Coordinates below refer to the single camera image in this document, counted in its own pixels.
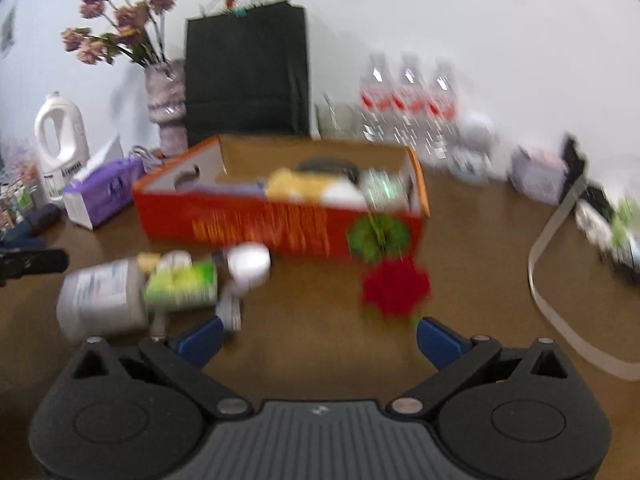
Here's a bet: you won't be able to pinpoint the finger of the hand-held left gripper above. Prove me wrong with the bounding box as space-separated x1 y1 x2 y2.
0 248 69 287
0 224 48 250

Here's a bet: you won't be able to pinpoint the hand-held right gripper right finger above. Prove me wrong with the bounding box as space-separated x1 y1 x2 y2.
387 317 571 416

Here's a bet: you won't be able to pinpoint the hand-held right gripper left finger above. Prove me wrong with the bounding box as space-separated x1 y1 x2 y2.
70 317 253 416

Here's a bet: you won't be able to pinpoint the green packet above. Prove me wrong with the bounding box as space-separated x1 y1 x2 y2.
144 252 220 311

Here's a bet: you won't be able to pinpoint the red artificial flower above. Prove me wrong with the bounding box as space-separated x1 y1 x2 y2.
360 259 432 318

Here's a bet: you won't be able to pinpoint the white plastic bottle with label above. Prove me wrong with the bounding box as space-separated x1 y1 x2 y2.
56 256 151 338

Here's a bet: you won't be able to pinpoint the white round device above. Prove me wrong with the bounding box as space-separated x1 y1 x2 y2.
227 242 272 288

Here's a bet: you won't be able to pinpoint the red cardboard box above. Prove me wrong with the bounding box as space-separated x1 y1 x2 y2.
132 135 431 262

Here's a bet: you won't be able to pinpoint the clear plastic bag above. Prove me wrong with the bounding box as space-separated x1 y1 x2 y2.
360 167 408 211

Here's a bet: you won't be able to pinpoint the white tissue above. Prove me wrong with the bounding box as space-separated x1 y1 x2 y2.
322 182 370 210

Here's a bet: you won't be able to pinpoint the yellow plush cat paw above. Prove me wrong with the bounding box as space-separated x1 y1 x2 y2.
266 169 346 205

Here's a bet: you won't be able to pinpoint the black braided cable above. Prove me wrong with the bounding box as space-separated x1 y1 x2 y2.
297 156 360 178

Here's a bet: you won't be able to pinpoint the dark glasses case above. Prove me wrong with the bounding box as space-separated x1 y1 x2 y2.
20 204 63 233

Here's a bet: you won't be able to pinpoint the purple tissue pack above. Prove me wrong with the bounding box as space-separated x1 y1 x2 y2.
62 134 147 231

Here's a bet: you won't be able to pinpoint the white milk jug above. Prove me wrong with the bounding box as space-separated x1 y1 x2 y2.
34 91 91 206

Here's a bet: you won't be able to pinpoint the purple stone vase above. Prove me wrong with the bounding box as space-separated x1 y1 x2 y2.
145 60 188 157

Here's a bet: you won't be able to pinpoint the white round speaker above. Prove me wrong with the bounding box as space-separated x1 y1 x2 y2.
452 110 498 161

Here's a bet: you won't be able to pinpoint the small green bottle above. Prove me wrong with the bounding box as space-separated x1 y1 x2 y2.
607 197 640 261

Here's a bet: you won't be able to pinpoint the black rectangular device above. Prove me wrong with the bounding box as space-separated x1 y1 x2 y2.
562 132 591 196

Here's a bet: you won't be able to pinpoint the dried pink flowers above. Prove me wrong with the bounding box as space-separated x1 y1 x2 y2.
61 0 178 68

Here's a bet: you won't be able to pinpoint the black paper bag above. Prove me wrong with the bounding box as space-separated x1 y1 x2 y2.
185 0 311 147

